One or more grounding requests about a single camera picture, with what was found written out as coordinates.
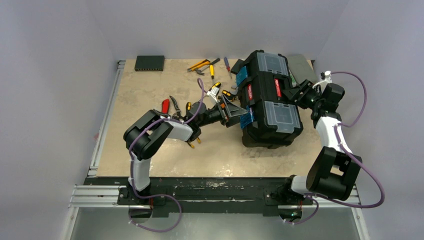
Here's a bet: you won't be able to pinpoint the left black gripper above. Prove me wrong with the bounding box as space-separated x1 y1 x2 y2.
197 95 247 128

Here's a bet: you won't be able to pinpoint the black tool box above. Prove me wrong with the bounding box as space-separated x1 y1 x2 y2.
235 50 304 149

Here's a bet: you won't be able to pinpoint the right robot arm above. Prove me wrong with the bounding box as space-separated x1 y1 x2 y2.
280 80 360 204

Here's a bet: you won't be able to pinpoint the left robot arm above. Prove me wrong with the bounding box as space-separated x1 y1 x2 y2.
123 98 248 205

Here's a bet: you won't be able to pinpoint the green labelled small box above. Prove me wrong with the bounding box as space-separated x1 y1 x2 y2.
289 72 297 87

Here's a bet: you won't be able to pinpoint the yellow black screwdriver right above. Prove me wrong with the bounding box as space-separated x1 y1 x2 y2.
221 90 238 102

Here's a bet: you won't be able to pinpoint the grey plastic case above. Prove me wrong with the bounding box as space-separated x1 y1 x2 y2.
286 54 318 84

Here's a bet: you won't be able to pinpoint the yellow black long screwdriver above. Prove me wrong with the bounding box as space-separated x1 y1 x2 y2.
209 82 222 96

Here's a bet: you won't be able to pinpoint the black flat tray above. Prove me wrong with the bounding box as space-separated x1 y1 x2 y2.
230 59 245 75

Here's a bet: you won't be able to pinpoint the yellow screwdriver top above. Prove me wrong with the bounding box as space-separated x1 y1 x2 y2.
209 64 215 80

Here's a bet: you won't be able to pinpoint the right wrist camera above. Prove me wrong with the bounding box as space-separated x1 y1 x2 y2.
312 70 332 91

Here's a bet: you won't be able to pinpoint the yellow handled pliers top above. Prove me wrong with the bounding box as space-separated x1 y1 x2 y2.
187 59 210 72

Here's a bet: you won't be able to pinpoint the red handled cutter pliers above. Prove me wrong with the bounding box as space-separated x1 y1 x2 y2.
161 98 170 114

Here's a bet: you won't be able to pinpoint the black network switch box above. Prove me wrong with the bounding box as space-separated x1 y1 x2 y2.
134 55 165 72

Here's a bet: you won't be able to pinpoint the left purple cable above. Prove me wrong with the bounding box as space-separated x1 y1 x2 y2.
127 77 206 233

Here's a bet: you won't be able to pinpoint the aluminium frame rail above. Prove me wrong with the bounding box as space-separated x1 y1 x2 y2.
67 59 370 240

